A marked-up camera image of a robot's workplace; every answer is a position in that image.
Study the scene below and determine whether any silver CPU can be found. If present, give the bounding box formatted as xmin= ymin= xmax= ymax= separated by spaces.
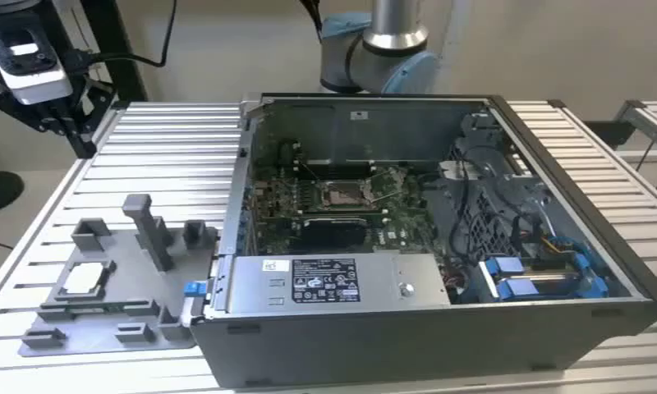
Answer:
xmin=58 ymin=264 xmax=108 ymax=295

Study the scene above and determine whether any black RAM slot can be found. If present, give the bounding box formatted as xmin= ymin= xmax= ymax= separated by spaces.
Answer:
xmin=291 ymin=159 xmax=377 ymax=172
xmin=301 ymin=208 xmax=390 ymax=216

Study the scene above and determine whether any CPU socket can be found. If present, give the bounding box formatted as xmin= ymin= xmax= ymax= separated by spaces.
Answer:
xmin=313 ymin=178 xmax=377 ymax=211

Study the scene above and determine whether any grey parts rack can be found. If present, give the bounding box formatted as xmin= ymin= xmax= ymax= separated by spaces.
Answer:
xmin=18 ymin=192 xmax=219 ymax=358

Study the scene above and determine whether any green RAM stick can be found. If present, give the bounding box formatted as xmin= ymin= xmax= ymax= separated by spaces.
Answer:
xmin=39 ymin=302 xmax=150 ymax=312

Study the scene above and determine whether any metal locking lever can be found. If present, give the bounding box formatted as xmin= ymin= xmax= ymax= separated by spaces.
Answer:
xmin=298 ymin=160 xmax=322 ymax=182

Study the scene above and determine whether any metal socket cover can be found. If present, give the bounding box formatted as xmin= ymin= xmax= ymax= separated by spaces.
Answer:
xmin=369 ymin=169 xmax=409 ymax=197

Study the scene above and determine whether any green motherboard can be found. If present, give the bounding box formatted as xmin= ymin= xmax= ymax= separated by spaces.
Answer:
xmin=243 ymin=162 xmax=445 ymax=255

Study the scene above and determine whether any silver power supply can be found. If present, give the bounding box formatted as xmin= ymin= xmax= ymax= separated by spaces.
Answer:
xmin=226 ymin=252 xmax=451 ymax=309

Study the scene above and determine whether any black open PC case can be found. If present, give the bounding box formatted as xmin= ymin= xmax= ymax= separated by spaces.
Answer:
xmin=187 ymin=92 xmax=657 ymax=389

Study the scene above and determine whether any hard disk in blue carrier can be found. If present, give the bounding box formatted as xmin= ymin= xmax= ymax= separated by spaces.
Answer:
xmin=478 ymin=250 xmax=606 ymax=305

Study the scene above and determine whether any black frame post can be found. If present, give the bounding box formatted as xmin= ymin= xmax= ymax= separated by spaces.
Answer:
xmin=47 ymin=0 xmax=148 ymax=103

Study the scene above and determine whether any black power cable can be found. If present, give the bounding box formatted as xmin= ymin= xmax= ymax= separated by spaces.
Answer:
xmin=58 ymin=0 xmax=171 ymax=69

